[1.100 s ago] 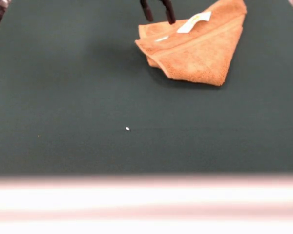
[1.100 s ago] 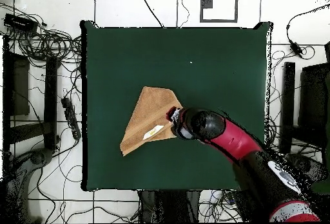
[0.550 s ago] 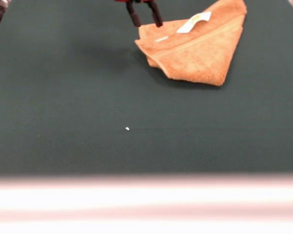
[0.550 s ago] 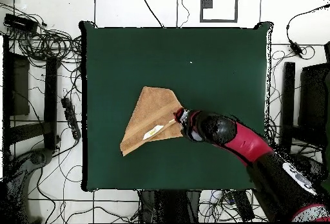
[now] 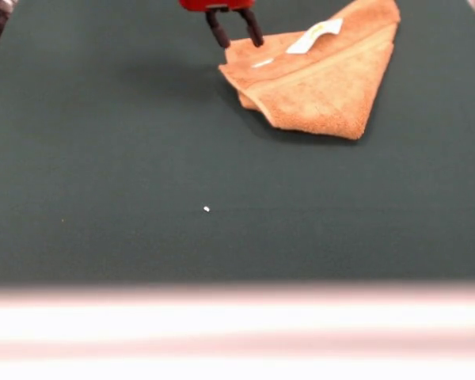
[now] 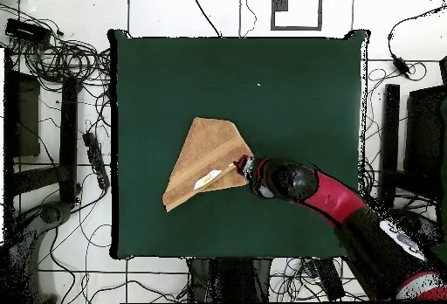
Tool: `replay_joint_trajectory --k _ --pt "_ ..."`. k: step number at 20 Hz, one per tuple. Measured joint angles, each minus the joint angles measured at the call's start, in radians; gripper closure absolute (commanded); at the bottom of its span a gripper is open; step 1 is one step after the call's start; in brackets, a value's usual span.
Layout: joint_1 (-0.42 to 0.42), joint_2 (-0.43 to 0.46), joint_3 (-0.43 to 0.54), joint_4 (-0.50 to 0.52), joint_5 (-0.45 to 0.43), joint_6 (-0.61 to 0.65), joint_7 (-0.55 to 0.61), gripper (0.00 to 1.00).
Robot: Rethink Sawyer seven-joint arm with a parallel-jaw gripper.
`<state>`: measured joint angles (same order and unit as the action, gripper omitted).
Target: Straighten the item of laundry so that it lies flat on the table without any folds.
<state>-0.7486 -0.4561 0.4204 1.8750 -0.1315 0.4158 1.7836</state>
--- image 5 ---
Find white blurred foreground edge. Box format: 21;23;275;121
0;281;475;380

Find dark green table cloth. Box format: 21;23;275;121
0;0;475;287

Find orange terry towel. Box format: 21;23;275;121
218;0;402;141

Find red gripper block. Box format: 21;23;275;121
177;0;266;50

